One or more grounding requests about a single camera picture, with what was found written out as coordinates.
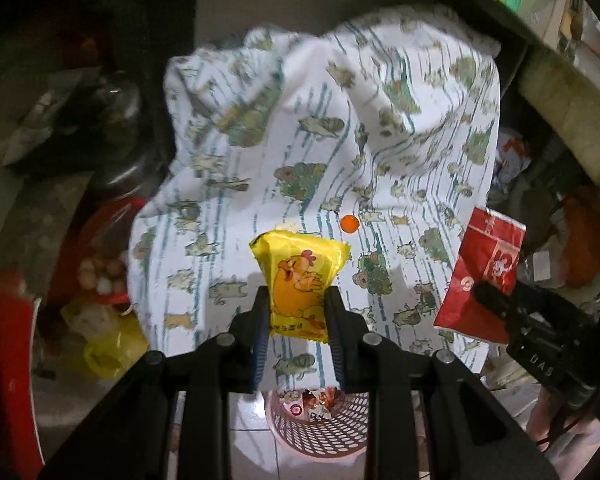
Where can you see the red plastic stool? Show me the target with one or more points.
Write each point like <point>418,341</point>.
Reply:
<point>20,450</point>

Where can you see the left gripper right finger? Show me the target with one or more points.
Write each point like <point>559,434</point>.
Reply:
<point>345,329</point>

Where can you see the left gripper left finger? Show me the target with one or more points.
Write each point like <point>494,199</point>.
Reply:
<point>251,330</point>

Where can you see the pink perforated plastic basket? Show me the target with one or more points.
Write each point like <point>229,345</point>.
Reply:
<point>342,435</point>

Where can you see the red bowl of eggs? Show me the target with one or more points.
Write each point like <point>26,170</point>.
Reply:
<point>92,260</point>

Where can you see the orange bottle cap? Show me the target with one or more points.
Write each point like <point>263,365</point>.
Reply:
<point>349,223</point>

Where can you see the yellow plastic bag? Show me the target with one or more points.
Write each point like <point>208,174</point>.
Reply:
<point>113,342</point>

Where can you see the white red plastic bag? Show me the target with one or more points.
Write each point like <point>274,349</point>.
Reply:
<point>513,157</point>

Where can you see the white animal print tablecloth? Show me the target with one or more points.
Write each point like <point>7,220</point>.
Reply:
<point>392,117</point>

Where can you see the red snack wrapper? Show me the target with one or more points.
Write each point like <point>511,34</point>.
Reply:
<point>489,253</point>

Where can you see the yellow chicken snack packet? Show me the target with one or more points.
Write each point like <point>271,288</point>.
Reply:
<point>298,269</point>

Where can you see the chicken wing food pouch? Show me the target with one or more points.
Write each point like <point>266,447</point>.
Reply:
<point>310,405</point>

